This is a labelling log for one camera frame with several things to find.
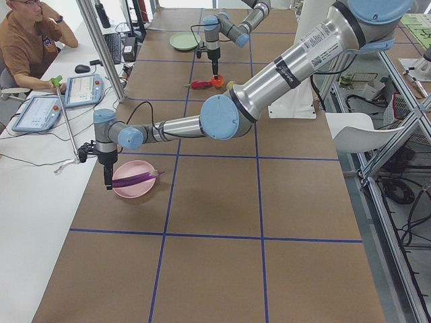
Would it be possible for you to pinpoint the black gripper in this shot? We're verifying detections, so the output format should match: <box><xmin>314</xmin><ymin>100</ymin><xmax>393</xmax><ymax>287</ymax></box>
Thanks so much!
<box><xmin>81</xmin><ymin>141</ymin><xmax>118</xmax><ymax>190</ymax></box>
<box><xmin>196</xmin><ymin>45</ymin><xmax>221</xmax><ymax>79</ymax></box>

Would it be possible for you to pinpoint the purple eggplant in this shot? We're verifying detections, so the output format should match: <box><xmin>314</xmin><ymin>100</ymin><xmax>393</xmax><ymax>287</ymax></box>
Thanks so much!
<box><xmin>112</xmin><ymin>170</ymin><xmax>165</xmax><ymax>188</ymax></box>

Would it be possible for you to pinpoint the red tomato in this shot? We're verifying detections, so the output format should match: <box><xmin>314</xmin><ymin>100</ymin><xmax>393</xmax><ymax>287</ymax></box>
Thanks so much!
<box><xmin>210</xmin><ymin>75</ymin><xmax>224</xmax><ymax>89</ymax></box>

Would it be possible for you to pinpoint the peach fruit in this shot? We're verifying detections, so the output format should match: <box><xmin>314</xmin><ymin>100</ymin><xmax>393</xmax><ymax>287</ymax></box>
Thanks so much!
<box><xmin>226</xmin><ymin>81</ymin><xmax>236</xmax><ymax>90</ymax></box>

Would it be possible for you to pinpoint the red chili pepper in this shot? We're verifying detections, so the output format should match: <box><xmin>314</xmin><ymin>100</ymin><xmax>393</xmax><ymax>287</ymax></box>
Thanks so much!
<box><xmin>185</xmin><ymin>81</ymin><xmax>213</xmax><ymax>89</ymax></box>

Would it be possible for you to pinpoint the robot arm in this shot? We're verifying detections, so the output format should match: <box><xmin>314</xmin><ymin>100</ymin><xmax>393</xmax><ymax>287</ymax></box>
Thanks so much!
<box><xmin>195</xmin><ymin>0</ymin><xmax>271</xmax><ymax>79</ymax></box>
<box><xmin>78</xmin><ymin>1</ymin><xmax>413</xmax><ymax>190</ymax></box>

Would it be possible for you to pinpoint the pink plate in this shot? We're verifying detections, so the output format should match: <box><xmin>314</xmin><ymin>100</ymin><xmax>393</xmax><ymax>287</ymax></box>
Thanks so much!
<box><xmin>112</xmin><ymin>160</ymin><xmax>160</xmax><ymax>199</ymax></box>

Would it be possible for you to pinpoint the light green plate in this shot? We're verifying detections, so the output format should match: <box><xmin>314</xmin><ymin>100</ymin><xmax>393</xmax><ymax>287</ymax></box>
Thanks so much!
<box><xmin>169</xmin><ymin>32</ymin><xmax>201</xmax><ymax>52</ymax></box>

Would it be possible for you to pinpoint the far teach pendant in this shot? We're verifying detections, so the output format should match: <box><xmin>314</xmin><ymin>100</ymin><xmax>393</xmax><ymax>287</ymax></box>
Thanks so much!
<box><xmin>64</xmin><ymin>74</ymin><xmax>104</xmax><ymax>108</ymax></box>

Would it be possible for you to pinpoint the teach pendant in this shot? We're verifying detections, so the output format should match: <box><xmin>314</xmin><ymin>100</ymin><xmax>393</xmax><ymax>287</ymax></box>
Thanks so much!
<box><xmin>11</xmin><ymin>96</ymin><xmax>61</xmax><ymax>133</ymax></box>
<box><xmin>64</xmin><ymin>74</ymin><xmax>104</xmax><ymax>108</ymax></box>

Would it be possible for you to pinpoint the near teach pendant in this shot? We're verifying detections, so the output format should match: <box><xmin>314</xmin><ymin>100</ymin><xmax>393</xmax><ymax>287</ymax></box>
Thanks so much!
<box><xmin>11</xmin><ymin>96</ymin><xmax>61</xmax><ymax>133</ymax></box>

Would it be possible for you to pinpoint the black keyboard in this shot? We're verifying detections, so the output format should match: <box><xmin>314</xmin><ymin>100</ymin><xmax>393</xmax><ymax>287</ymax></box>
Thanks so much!
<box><xmin>103</xmin><ymin>33</ymin><xmax>122</xmax><ymax>65</ymax></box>

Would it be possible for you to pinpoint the black computer mouse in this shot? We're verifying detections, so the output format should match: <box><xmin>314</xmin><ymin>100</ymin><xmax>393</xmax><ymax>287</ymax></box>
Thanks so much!
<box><xmin>74</xmin><ymin>64</ymin><xmax>91</xmax><ymax>74</ymax></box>

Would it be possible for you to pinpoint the white plastic chair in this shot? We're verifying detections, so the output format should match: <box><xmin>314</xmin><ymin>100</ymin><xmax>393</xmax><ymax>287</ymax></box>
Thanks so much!
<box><xmin>325</xmin><ymin>112</ymin><xmax>404</xmax><ymax>153</ymax></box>

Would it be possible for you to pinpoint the seated person brown shirt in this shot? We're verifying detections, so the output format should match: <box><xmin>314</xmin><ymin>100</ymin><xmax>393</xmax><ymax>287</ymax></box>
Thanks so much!
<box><xmin>1</xmin><ymin>1</ymin><xmax>78</xmax><ymax>92</ymax></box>

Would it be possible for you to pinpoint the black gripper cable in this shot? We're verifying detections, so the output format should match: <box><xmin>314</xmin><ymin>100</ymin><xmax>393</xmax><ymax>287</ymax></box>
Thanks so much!
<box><xmin>124</xmin><ymin>101</ymin><xmax>203</xmax><ymax>139</ymax></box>
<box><xmin>189</xmin><ymin>24</ymin><xmax>243</xmax><ymax>48</ymax></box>

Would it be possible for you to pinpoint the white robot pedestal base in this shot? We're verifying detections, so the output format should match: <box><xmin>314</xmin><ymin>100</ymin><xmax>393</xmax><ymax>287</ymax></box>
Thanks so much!
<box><xmin>268</xmin><ymin>0</ymin><xmax>319</xmax><ymax>120</ymax></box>

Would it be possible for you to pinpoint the aluminium frame post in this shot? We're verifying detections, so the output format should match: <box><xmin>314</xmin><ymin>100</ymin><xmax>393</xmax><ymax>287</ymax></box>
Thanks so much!
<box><xmin>76</xmin><ymin>0</ymin><xmax>126</xmax><ymax>103</ymax></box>

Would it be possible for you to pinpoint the green handled grabber stick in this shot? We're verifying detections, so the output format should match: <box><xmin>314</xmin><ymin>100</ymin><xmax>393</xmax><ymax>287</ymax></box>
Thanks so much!
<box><xmin>51</xmin><ymin>75</ymin><xmax>89</xmax><ymax>174</ymax></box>

